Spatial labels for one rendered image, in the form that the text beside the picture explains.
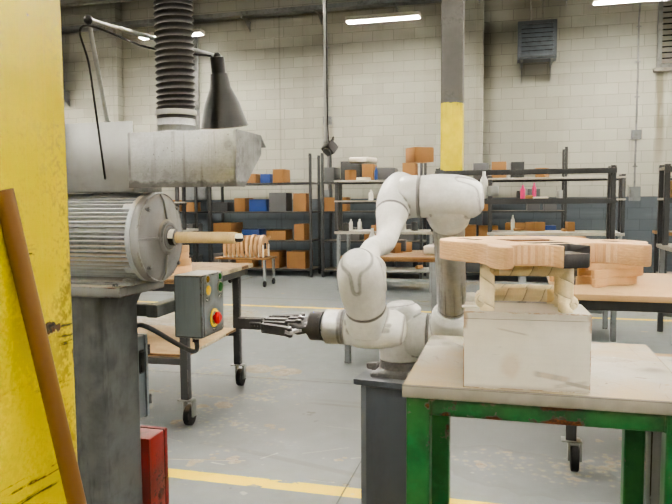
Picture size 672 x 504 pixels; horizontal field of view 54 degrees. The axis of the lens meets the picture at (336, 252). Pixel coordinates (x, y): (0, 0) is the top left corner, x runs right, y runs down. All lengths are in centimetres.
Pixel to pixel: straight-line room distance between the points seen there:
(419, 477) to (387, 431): 88
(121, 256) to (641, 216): 1157
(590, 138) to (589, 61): 135
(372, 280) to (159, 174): 62
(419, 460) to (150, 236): 91
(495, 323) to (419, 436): 32
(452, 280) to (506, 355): 76
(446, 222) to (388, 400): 73
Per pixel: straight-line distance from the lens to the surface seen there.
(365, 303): 155
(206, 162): 169
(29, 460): 98
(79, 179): 198
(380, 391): 245
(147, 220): 185
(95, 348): 197
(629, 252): 148
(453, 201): 202
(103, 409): 201
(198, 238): 186
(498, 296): 167
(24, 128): 94
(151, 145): 177
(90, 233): 192
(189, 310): 213
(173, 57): 180
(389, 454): 251
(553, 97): 1283
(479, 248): 145
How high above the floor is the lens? 135
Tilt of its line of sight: 4 degrees down
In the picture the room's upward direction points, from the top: straight up
